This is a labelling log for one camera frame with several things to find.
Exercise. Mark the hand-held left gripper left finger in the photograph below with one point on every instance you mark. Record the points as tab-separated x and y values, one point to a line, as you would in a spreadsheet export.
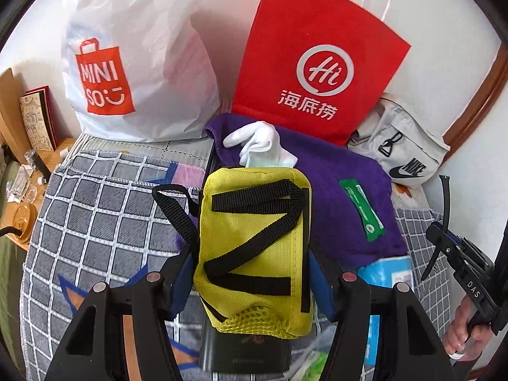
180	285

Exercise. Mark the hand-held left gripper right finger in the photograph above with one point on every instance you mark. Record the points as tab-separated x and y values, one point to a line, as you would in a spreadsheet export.
323	289

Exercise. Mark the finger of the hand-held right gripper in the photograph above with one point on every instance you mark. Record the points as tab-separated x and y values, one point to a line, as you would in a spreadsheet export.
444	233
446	253

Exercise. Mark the black curved band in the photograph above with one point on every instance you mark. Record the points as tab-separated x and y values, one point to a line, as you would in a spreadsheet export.
447	202

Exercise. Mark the green strip packet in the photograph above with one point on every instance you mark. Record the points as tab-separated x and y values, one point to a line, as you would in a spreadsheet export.
363	210

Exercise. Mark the white sock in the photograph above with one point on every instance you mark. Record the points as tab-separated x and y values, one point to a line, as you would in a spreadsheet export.
254	137

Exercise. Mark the person's right hand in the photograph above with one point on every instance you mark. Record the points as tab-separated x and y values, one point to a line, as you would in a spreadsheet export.
456	333

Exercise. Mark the blue tissue box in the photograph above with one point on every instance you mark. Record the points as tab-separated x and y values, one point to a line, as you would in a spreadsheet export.
381	274

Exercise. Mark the dark gold tin box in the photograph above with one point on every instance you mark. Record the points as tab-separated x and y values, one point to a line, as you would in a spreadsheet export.
238	357

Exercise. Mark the grey waist bag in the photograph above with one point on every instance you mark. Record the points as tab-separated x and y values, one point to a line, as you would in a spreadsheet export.
405	147

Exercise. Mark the grey checked star blanket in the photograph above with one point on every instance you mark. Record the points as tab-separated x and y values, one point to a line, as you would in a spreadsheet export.
99	214

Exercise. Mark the purple towel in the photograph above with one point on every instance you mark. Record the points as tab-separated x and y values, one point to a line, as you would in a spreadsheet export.
317	158

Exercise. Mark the wooden nightstand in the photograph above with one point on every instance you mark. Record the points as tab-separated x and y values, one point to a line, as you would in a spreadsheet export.
51	166

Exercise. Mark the clear glass cup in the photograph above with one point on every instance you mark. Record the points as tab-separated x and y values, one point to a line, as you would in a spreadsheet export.
20	186

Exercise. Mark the illustrated notebook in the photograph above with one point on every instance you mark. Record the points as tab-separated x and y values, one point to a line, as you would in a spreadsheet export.
39	123

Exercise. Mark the white plastic shopping bag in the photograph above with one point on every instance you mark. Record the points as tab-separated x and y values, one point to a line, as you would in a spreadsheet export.
151	47

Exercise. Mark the red paper bag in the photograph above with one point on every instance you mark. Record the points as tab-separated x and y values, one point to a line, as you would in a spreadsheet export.
317	27

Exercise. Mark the wooden bed headboard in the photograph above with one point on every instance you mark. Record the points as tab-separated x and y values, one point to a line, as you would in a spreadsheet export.
10	107

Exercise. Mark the brown wooden door frame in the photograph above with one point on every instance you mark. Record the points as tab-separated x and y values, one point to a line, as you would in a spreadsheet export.
480	99

